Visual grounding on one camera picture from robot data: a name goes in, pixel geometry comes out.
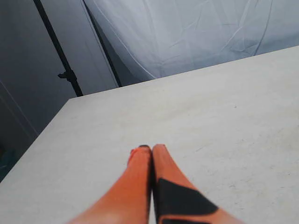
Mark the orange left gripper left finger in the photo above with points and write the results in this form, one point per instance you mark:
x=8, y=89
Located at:
x=128, y=200

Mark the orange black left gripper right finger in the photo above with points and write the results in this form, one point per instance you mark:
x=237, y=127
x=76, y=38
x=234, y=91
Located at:
x=177, y=200

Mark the black stand pole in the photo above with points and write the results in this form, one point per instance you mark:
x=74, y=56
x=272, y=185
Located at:
x=68, y=73

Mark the white backdrop cloth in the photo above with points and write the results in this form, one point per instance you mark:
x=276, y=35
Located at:
x=159, y=38

